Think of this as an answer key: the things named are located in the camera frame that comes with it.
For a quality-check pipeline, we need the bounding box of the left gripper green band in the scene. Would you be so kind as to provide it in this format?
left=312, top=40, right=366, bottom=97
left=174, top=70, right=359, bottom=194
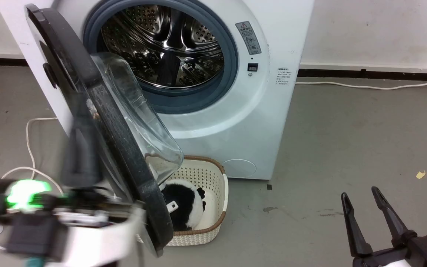
left=0, top=118, right=140, bottom=227

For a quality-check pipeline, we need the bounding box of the black-rimmed glass washer door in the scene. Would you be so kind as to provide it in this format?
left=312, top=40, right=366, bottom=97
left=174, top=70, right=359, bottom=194
left=24, top=4, right=185, bottom=258

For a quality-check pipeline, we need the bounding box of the white front-load washing machine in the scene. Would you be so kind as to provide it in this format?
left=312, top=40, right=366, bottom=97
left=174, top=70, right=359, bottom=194
left=0, top=0, right=315, bottom=181

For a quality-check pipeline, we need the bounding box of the grey rubber door gasket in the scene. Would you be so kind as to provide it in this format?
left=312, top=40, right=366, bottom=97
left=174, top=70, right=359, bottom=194
left=83, top=0, right=239, bottom=115

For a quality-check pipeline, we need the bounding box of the black white panda plush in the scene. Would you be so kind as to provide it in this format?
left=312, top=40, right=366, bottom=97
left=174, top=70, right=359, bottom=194
left=160, top=179, right=207, bottom=232

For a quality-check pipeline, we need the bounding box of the white laundry basket brown rim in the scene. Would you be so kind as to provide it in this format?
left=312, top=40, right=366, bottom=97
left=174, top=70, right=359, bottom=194
left=136, top=155, right=229, bottom=247

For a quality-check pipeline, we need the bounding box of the stainless steel washer drum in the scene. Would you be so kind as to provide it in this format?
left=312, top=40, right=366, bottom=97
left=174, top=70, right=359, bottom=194
left=100, top=4, right=225, bottom=89

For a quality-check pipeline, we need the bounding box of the round filter cover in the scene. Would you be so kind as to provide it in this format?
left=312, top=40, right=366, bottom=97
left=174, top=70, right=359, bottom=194
left=221, top=159, right=257, bottom=178

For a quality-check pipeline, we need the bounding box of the small white text label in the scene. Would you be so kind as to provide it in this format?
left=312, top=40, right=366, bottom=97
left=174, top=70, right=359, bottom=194
left=277, top=67, right=291, bottom=86

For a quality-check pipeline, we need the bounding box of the grey warning sticker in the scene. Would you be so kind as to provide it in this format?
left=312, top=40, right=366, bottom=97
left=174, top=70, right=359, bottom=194
left=235, top=21, right=262, bottom=56

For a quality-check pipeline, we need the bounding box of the thin white floor cable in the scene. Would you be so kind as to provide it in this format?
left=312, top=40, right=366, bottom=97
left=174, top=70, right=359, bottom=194
left=1, top=117, right=64, bottom=195

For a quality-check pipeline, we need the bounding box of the white power cable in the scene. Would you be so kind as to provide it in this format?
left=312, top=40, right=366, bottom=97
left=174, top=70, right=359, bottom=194
left=295, top=73, right=427, bottom=90

